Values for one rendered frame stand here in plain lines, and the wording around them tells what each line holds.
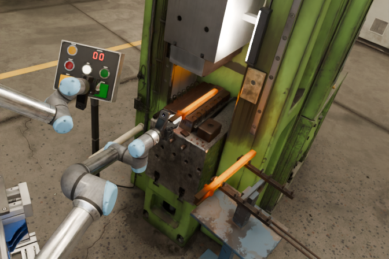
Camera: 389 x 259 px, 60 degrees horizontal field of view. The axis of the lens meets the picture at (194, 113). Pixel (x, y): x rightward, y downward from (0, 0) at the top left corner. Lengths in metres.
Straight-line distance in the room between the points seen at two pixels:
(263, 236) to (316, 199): 1.43
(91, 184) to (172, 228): 1.15
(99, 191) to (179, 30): 0.81
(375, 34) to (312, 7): 5.32
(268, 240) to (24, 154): 2.08
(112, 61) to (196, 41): 0.55
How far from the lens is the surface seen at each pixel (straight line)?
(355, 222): 3.13
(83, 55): 1.97
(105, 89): 1.92
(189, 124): 1.81
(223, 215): 1.75
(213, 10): 1.51
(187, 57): 1.65
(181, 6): 1.60
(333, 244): 2.88
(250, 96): 1.68
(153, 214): 2.41
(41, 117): 1.41
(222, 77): 2.17
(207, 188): 1.46
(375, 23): 6.74
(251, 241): 1.71
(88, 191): 1.30
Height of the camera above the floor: 2.08
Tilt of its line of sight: 36 degrees down
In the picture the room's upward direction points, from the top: 11 degrees clockwise
